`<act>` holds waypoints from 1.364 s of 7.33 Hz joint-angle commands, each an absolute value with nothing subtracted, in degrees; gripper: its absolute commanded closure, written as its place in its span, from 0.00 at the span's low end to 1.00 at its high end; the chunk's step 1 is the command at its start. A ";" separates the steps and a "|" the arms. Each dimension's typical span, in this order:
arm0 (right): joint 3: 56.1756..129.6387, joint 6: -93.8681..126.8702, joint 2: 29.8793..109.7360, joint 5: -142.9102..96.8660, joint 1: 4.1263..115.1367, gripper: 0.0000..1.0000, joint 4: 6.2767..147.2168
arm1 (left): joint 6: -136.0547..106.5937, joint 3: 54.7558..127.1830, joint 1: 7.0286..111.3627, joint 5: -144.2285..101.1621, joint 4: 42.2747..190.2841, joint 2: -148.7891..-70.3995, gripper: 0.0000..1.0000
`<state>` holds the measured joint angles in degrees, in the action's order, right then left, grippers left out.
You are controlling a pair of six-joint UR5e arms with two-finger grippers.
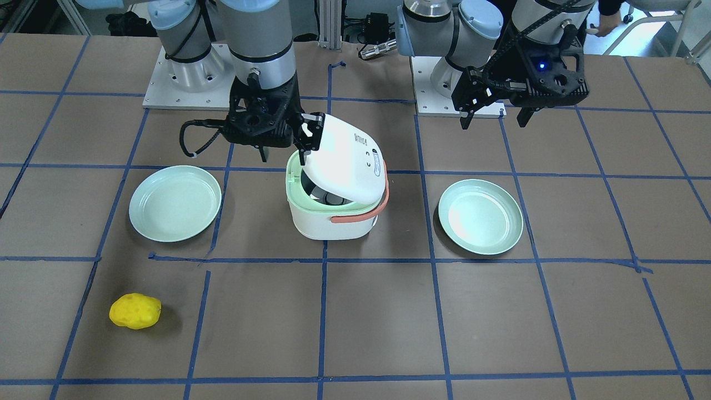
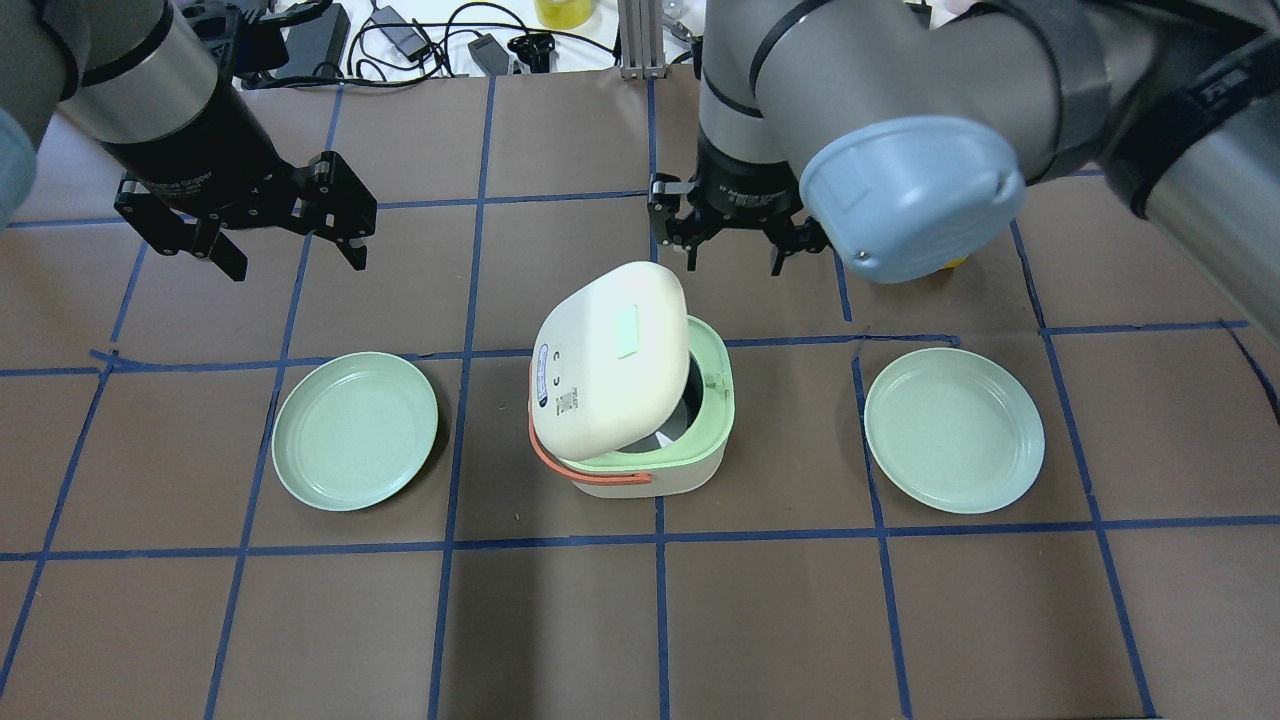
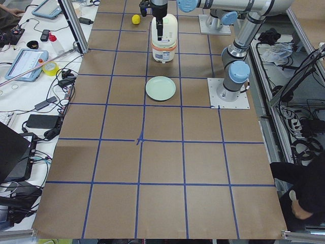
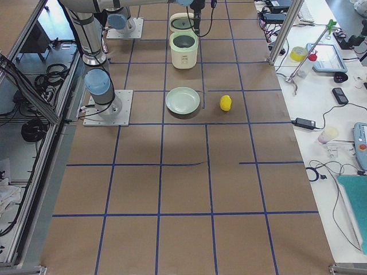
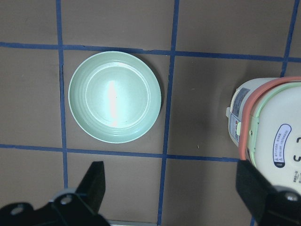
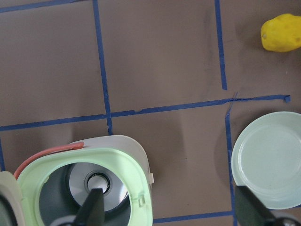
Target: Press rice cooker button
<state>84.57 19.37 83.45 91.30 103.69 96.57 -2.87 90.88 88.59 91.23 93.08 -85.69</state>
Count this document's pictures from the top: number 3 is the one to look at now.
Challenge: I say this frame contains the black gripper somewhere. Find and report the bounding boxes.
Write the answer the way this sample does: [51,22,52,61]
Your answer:
[140,0,168,41]

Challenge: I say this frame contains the cream white rice cooker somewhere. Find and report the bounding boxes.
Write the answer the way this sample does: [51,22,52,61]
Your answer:
[151,13,178,64]

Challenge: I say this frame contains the person hand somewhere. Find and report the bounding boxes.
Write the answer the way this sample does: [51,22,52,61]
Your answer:
[289,190,313,220]

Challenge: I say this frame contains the yellow lemon toy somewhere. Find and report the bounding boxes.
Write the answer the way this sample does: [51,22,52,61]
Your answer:
[132,14,141,25]

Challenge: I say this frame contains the near pale green plate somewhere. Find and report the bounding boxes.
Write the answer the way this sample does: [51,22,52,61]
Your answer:
[145,76,176,101]

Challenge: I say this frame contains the black power adapter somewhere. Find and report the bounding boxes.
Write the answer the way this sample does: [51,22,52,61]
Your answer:
[78,17,93,25]

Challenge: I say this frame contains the red cap squeeze bottle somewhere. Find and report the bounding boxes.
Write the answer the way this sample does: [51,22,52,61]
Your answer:
[49,32,64,55]

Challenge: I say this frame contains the yellow tape roll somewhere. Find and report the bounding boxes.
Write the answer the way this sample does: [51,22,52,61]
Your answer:
[42,62,59,76]

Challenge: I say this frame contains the black phone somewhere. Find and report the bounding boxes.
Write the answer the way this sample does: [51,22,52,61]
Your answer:
[40,29,50,42]

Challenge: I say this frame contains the black round cap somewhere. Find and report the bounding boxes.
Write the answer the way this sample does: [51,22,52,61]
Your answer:
[26,40,39,49]

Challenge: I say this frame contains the blue teach pendant tablet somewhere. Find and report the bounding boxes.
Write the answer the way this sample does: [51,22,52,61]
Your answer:
[5,48,49,82]

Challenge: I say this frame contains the brown paper table cover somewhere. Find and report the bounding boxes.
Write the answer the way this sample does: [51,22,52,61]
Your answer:
[33,1,286,239]

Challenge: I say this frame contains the long metal rod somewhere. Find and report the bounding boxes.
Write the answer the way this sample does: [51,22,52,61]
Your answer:
[1,47,77,86]

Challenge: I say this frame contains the black laptop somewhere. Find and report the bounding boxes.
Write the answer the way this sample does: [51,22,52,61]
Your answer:
[1,123,37,183]

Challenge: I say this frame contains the aluminium frame post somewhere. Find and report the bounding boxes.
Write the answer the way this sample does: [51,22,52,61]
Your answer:
[58,0,89,54]

